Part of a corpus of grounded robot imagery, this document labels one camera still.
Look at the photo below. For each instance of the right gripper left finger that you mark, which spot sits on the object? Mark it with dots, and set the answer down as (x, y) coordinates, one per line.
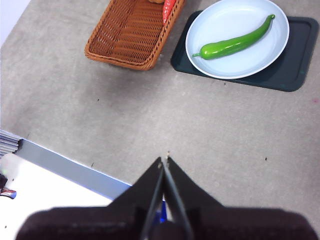
(112, 222)

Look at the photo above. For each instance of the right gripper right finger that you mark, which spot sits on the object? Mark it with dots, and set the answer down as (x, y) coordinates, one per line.
(225, 225)

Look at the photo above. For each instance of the long green pepper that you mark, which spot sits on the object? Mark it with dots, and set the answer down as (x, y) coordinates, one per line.
(225, 47)

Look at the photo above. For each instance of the blue round plate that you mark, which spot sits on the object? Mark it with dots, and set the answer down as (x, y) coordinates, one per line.
(225, 25)

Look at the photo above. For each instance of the small red and black object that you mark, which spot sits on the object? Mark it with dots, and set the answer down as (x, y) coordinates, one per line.
(6, 191)

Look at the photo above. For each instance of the stack of grey panels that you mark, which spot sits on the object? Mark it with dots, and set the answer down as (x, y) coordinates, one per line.
(8, 143)

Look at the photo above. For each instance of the black rectangular tray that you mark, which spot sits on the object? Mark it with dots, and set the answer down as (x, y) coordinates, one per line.
(295, 62)

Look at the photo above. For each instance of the brown wicker basket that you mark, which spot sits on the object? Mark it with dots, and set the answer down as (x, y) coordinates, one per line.
(130, 37)

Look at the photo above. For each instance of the red-orange carrot with leaves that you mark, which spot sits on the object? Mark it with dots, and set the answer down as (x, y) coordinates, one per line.
(167, 10)

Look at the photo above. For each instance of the yellow-orange mango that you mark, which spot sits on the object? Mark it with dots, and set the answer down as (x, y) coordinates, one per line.
(157, 1)

